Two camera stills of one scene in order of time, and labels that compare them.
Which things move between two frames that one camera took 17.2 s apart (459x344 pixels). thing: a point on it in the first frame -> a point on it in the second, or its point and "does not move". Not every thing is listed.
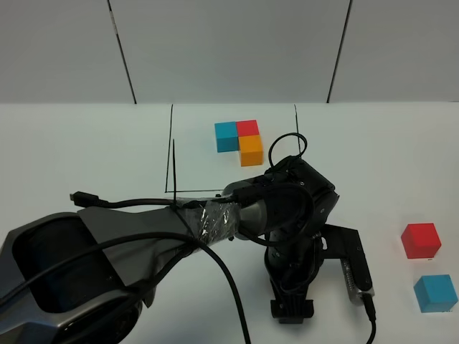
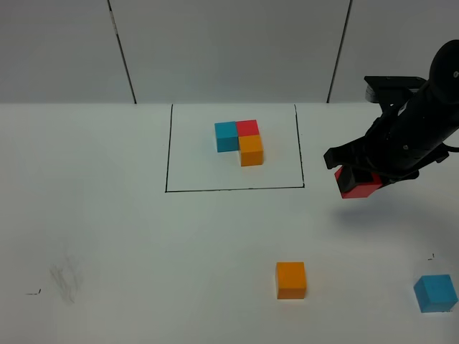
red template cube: x=247 y=127 does not move
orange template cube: x=251 y=150 does not move
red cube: x=420 y=241 -> x=360 y=190
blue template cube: x=226 y=137 does not move
